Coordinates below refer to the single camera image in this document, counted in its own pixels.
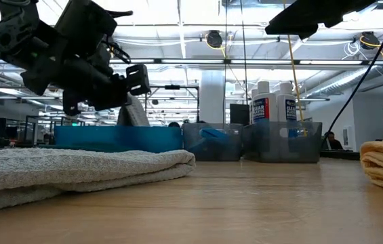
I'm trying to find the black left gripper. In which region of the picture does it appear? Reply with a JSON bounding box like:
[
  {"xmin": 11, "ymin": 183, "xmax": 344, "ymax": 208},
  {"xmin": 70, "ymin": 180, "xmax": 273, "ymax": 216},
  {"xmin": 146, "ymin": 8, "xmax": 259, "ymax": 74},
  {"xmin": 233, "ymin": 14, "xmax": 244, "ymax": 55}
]
[{"xmin": 54, "ymin": 0, "xmax": 152, "ymax": 117}]

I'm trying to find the grey towel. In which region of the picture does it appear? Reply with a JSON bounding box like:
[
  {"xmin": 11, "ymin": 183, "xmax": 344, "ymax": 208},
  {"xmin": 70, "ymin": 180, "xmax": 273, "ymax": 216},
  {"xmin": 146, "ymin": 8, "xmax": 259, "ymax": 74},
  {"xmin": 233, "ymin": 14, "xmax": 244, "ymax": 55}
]
[
  {"xmin": 116, "ymin": 93, "xmax": 151, "ymax": 127},
  {"xmin": 0, "ymin": 146, "xmax": 197, "ymax": 215}
]

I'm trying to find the teal blue plastic bin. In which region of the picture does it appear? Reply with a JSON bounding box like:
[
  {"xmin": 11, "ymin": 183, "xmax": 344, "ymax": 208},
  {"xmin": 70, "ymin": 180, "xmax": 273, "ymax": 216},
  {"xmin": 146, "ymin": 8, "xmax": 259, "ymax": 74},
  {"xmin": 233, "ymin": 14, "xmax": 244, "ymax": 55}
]
[{"xmin": 54, "ymin": 125, "xmax": 184, "ymax": 154}]

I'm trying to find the teal blue towel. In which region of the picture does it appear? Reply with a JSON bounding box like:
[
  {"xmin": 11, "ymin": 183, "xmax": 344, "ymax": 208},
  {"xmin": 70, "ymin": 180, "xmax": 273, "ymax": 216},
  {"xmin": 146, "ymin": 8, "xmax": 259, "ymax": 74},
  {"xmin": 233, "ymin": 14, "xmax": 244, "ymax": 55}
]
[{"xmin": 199, "ymin": 127, "xmax": 230, "ymax": 140}]

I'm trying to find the white building column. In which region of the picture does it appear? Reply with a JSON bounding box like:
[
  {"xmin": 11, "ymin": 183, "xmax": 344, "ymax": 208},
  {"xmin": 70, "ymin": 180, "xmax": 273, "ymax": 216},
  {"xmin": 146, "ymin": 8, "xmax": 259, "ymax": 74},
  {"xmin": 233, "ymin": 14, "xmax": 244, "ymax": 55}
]
[{"xmin": 199, "ymin": 69, "xmax": 226, "ymax": 125}]

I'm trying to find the black monitor box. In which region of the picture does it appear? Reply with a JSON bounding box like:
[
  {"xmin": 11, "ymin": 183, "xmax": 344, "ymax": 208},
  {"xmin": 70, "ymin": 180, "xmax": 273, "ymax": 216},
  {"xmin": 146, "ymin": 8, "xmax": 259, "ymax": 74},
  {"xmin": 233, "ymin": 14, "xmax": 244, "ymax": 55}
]
[{"xmin": 229, "ymin": 103, "xmax": 251, "ymax": 122}]

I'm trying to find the grey translucent bin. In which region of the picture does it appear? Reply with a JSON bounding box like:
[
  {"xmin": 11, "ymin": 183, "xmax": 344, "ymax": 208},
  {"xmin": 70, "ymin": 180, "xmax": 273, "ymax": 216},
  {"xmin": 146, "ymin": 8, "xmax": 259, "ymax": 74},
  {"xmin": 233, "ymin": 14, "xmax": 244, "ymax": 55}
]
[
  {"xmin": 181, "ymin": 122, "xmax": 245, "ymax": 163},
  {"xmin": 241, "ymin": 121, "xmax": 324, "ymax": 164}
]

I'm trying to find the black distant desk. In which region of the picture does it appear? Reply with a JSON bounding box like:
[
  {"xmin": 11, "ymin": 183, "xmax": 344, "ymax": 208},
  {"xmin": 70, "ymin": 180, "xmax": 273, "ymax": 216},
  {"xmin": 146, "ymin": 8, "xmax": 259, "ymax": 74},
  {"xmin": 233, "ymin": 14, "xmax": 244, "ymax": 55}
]
[{"xmin": 319, "ymin": 150, "xmax": 361, "ymax": 161}]

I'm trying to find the black ceiling cable reel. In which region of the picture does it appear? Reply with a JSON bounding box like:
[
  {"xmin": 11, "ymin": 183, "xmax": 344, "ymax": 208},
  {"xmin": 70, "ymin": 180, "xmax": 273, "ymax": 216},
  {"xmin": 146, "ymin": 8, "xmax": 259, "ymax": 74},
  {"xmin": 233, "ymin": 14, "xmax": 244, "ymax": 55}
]
[
  {"xmin": 206, "ymin": 29, "xmax": 224, "ymax": 49},
  {"xmin": 359, "ymin": 30, "xmax": 380, "ymax": 48}
]

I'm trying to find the yellow cable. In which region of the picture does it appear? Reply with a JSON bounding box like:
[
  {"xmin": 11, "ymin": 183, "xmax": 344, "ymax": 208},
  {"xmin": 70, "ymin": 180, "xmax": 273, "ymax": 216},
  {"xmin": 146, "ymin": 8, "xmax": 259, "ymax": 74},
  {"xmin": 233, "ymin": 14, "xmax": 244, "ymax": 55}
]
[{"xmin": 285, "ymin": 33, "xmax": 308, "ymax": 137}]

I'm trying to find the black distant station frame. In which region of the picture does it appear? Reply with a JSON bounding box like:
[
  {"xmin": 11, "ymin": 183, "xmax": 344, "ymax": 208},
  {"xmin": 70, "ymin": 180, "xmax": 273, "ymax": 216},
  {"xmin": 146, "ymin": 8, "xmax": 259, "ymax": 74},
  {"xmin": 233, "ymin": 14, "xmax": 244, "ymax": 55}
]
[{"xmin": 145, "ymin": 83, "xmax": 201, "ymax": 125}]

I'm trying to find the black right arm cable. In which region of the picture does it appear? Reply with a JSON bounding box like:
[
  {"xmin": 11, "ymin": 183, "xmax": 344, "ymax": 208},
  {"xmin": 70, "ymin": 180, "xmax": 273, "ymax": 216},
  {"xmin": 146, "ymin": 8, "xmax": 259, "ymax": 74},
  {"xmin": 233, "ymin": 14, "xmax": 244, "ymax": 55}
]
[{"xmin": 321, "ymin": 0, "xmax": 383, "ymax": 148}]

